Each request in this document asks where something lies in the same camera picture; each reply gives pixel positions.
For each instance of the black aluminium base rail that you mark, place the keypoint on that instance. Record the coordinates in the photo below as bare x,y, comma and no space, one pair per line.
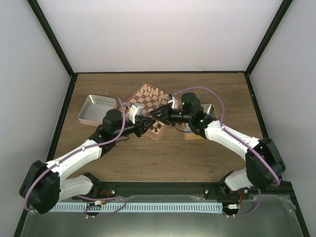
207,190

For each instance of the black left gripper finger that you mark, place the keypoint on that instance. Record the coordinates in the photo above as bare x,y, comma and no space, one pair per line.
148,123
144,118

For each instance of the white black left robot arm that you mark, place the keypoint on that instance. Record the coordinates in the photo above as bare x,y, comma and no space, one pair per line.
48,183

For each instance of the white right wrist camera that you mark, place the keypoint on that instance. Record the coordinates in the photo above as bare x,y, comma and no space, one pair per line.
172,101

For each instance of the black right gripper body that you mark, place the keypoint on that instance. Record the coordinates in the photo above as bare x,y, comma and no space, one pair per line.
173,118

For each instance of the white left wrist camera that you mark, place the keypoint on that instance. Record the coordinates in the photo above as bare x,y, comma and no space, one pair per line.
135,110

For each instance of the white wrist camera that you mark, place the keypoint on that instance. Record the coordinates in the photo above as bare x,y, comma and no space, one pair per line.
172,101
135,110

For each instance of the gold tin box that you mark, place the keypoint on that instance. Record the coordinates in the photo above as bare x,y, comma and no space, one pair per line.
189,135

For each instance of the white slotted cable duct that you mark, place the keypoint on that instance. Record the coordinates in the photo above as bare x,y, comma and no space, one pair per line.
199,207

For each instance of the wooden chess board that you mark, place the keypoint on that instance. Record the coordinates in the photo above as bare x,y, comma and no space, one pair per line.
149,104

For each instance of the pink tin box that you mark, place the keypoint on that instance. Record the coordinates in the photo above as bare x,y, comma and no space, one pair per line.
95,108

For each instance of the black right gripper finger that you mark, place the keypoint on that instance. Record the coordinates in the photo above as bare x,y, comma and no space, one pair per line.
158,110
158,116

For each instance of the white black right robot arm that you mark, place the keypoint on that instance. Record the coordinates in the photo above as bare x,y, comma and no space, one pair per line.
264,164

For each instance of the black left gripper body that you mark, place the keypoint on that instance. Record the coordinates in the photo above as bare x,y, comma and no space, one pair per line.
139,131

